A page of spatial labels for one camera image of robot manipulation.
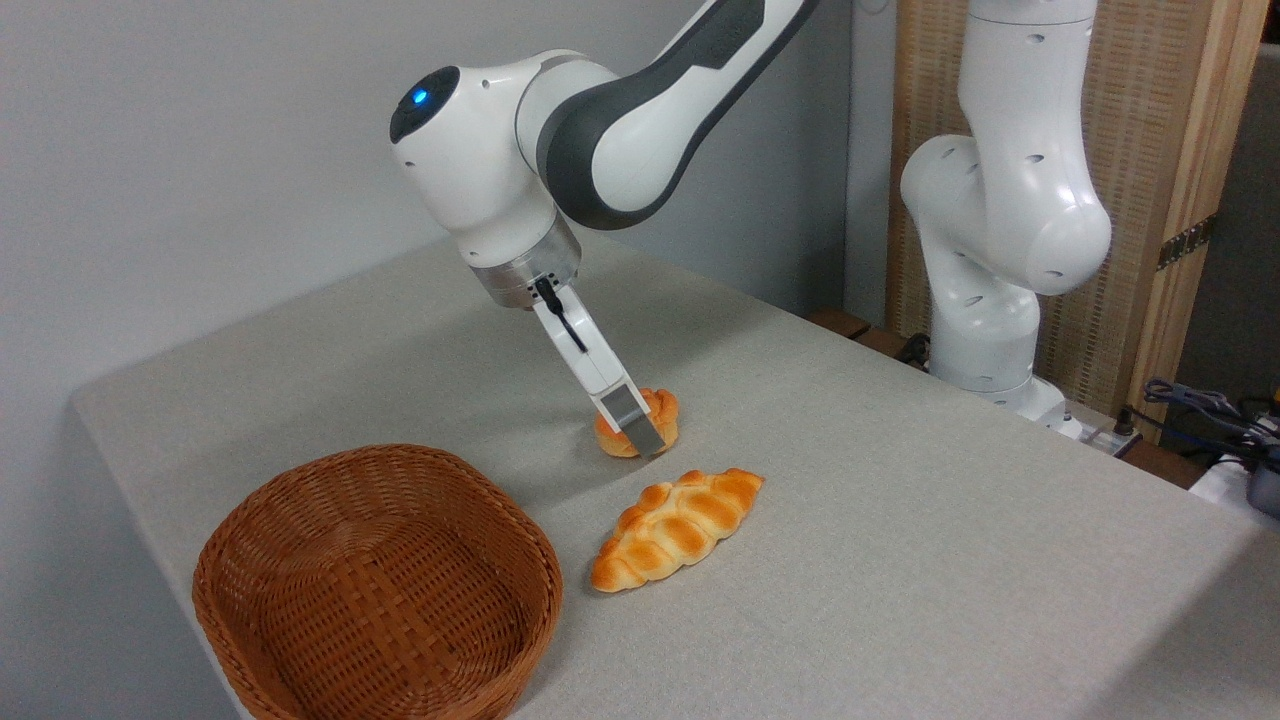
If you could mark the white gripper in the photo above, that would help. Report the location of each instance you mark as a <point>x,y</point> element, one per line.
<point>590,350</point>

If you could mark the round orange bread bun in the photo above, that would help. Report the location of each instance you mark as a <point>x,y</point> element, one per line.
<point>666,412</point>

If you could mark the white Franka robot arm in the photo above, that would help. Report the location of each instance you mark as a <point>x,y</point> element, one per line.
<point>1010,220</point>

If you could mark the long braided bread loaf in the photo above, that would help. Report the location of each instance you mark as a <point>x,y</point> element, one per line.
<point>675,528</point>

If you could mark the brown wicker basket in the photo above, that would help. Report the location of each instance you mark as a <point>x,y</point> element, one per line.
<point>380,590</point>

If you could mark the grey tablecloth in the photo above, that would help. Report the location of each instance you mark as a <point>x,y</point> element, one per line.
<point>900,560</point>

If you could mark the metal screen hinge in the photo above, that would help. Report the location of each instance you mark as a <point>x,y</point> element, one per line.
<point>1187,241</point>

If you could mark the wooden bamboo folding screen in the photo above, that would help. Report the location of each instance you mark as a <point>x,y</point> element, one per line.
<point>1140,100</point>

